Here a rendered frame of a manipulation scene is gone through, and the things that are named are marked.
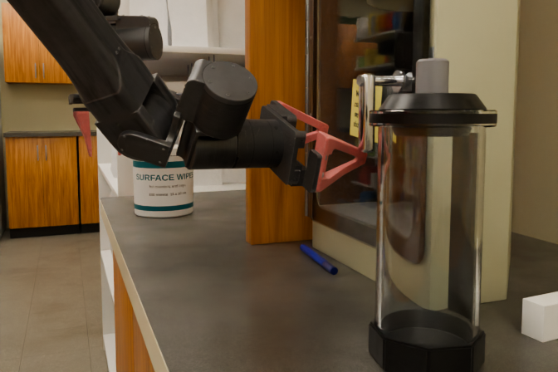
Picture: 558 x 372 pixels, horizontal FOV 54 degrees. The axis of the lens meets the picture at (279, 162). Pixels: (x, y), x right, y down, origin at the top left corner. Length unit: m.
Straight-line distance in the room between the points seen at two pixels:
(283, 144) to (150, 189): 0.61
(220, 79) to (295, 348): 0.27
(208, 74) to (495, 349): 0.38
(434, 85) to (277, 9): 0.50
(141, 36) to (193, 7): 0.96
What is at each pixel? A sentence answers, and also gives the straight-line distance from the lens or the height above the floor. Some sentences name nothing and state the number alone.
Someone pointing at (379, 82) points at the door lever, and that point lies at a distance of 0.64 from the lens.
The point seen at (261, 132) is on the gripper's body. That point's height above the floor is 1.14.
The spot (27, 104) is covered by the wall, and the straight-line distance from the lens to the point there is 6.07.
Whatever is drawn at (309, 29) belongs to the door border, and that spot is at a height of 1.29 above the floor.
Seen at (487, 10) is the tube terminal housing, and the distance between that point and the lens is 0.68.
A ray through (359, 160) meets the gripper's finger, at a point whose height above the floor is 1.11.
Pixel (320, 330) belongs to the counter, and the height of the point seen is 0.94.
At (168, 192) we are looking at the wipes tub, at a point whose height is 1.00.
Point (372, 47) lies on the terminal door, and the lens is 0.72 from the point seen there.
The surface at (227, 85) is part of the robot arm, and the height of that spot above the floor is 1.19.
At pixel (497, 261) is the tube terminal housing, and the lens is 0.71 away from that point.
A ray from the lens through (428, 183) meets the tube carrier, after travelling 0.46.
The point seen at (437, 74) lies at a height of 1.20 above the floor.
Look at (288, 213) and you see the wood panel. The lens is 0.96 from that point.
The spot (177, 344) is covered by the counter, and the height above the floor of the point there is 0.94.
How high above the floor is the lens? 1.16
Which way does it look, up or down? 5 degrees down
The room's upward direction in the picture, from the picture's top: straight up
